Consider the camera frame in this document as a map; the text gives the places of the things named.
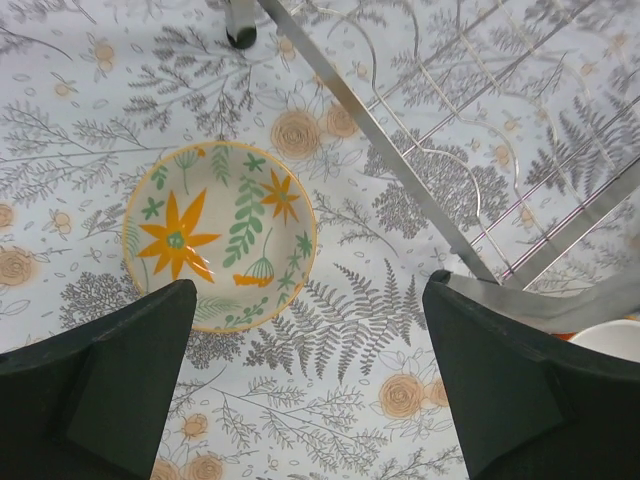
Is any floral table mat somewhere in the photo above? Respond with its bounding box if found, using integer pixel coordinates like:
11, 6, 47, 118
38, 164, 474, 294
1, 1, 467, 479

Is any orange and white bowl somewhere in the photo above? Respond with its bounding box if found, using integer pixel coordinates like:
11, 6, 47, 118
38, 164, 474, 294
569, 319, 640, 363

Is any cream floral bowl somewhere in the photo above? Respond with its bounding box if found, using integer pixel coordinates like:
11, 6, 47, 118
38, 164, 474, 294
123, 142, 317, 333

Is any steel two-tier dish rack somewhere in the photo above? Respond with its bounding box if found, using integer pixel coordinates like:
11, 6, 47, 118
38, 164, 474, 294
222, 1, 639, 333

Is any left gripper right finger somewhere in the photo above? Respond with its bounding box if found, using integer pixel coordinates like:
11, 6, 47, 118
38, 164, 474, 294
422, 268, 639, 479

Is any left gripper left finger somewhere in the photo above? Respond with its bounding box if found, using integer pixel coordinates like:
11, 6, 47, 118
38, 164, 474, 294
1, 280, 197, 479

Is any yellow bowl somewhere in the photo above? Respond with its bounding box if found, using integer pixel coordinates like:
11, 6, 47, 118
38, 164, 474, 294
555, 315, 639, 341

